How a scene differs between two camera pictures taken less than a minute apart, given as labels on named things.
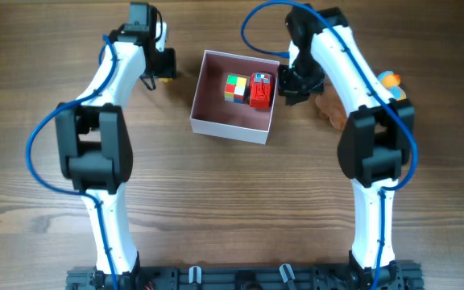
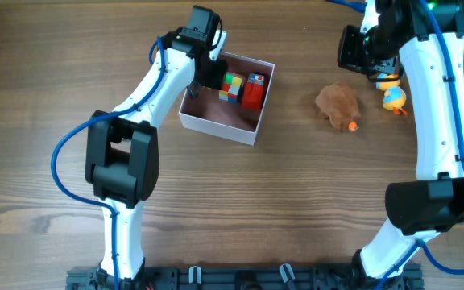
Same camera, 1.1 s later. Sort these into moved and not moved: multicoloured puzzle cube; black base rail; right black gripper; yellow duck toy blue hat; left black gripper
Moved: left black gripper; right black gripper; multicoloured puzzle cube
Not moved: yellow duck toy blue hat; black base rail
